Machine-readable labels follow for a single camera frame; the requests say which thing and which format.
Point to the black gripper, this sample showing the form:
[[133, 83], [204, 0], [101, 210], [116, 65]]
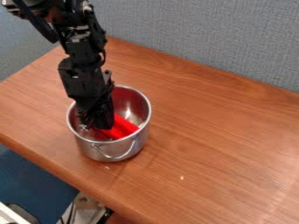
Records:
[[89, 87]]

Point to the metal table leg bracket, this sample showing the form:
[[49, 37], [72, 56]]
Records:
[[83, 211]]

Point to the stainless steel pot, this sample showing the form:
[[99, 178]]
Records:
[[103, 148]]

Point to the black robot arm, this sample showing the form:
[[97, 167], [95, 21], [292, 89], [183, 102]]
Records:
[[68, 22]]

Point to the red rectangular block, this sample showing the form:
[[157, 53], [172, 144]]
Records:
[[121, 129]]

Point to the white object at corner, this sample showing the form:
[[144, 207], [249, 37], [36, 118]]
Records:
[[9, 217]]

